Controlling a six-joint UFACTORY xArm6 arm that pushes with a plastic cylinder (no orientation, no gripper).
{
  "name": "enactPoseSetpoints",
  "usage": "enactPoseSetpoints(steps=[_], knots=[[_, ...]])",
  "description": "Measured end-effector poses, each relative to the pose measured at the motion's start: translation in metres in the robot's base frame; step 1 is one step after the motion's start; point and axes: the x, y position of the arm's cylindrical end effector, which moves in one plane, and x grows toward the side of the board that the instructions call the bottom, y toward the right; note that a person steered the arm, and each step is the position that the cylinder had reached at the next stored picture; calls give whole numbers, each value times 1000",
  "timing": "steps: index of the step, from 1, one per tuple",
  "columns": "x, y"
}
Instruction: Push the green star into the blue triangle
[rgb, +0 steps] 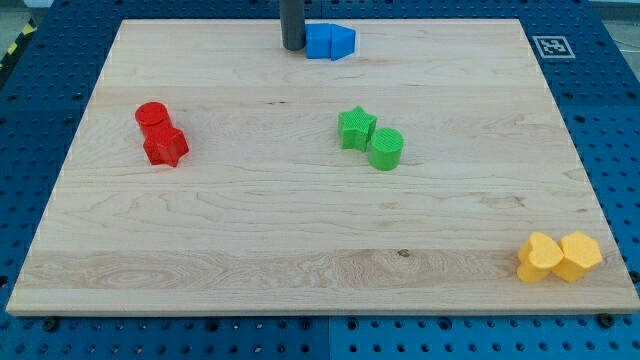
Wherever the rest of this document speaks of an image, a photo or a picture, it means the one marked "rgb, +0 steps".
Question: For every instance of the green cylinder block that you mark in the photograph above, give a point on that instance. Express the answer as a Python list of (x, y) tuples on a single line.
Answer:
[(386, 147)]

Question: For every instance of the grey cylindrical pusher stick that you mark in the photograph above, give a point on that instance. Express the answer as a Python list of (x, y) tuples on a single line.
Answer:
[(292, 21)]

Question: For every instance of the white fiducial marker tag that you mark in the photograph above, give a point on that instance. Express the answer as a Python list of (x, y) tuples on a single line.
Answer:
[(553, 47)]

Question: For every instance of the light wooden board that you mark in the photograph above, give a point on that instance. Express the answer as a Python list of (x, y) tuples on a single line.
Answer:
[(268, 215)]

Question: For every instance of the yellow hexagon block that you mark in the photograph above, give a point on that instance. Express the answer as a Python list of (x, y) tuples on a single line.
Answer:
[(581, 254)]

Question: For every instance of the green star block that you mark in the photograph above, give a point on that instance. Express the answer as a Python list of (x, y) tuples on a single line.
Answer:
[(355, 128)]

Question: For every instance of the red cylinder block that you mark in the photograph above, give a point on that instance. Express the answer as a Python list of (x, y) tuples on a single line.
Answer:
[(151, 117)]

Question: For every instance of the blue cube block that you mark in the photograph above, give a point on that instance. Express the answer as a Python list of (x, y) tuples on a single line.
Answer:
[(318, 40)]

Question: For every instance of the yellow heart block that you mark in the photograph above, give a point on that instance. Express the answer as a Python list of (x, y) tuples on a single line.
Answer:
[(538, 256)]

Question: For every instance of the blue triangle block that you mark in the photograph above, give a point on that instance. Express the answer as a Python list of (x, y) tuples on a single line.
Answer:
[(343, 41)]

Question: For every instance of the red star block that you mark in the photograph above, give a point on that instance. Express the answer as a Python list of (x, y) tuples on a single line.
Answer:
[(165, 146)]

